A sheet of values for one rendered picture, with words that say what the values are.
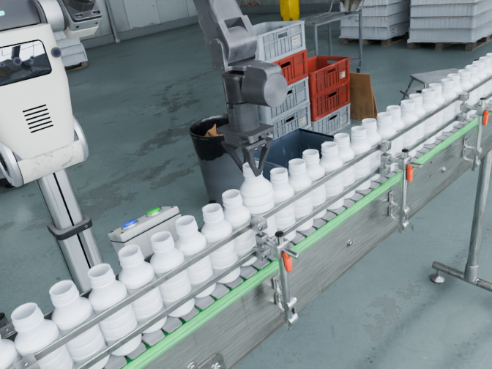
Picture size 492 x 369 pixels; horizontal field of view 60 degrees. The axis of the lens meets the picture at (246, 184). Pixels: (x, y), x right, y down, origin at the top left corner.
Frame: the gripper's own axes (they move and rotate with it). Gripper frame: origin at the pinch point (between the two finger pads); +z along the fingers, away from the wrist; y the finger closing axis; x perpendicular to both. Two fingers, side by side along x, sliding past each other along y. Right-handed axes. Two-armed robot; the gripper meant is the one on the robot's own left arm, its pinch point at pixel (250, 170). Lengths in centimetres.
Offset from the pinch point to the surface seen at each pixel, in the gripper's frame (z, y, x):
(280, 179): 3.9, -2.4, -5.7
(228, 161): 71, 145, -101
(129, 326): 14.2, -3.7, 33.9
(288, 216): 12.5, -3.6, -5.5
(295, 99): 62, 178, -203
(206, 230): 6.8, -1.1, 13.8
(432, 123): 12, -3, -69
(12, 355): 8, -2, 50
